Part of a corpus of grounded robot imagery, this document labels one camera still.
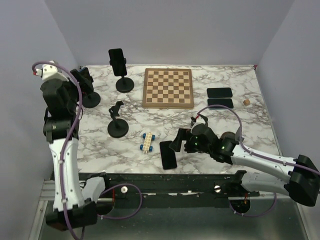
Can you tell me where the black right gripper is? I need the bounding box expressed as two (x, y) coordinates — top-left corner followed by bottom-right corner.
(169, 127), (212, 154)

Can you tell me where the black stand with blue phone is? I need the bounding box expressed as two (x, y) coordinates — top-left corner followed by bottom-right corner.
(79, 74), (102, 109)

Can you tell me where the pink phone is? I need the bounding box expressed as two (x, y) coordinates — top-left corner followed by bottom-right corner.
(159, 140), (177, 170)

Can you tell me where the black phone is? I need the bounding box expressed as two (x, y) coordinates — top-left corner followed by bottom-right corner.
(108, 48), (127, 77)
(206, 87), (233, 99)

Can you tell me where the black stand for pink phone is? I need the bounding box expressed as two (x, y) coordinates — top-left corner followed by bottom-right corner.
(107, 101), (129, 138)

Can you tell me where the teal phone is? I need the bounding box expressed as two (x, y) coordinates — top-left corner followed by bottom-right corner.
(207, 98), (234, 110)

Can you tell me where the blue phone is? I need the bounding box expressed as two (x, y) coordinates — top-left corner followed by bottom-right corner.
(79, 67), (93, 83)

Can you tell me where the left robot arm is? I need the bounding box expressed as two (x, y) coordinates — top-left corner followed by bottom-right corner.
(37, 64), (111, 231)

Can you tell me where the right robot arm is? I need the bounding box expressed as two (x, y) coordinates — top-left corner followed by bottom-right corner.
(169, 123), (320, 207)

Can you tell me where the black round phone stand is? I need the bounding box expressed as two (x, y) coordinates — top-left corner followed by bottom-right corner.
(109, 56), (135, 93)

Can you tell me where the black phone on stand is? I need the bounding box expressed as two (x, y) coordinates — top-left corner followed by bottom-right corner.
(108, 48), (127, 77)

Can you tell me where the brown base phone stand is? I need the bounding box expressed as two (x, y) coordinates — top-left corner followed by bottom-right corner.
(220, 131), (244, 142)

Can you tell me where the blue white toy block car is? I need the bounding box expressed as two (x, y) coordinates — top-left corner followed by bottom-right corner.
(139, 132), (156, 154)

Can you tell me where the wooden chessboard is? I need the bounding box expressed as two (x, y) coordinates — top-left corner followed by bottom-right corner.
(142, 68), (194, 109)

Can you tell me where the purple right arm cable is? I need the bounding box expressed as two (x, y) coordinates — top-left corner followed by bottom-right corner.
(194, 104), (320, 218)

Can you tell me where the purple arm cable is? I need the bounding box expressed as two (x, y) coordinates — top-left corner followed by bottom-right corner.
(31, 61), (145, 240)
(194, 104), (320, 218)

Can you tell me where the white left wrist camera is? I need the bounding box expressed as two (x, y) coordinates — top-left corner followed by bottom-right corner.
(33, 64), (68, 82)

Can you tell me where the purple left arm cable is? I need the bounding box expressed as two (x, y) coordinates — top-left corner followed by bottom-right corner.
(31, 61), (145, 240)

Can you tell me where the black mounting rail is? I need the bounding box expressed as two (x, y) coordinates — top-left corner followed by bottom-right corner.
(62, 170), (260, 211)

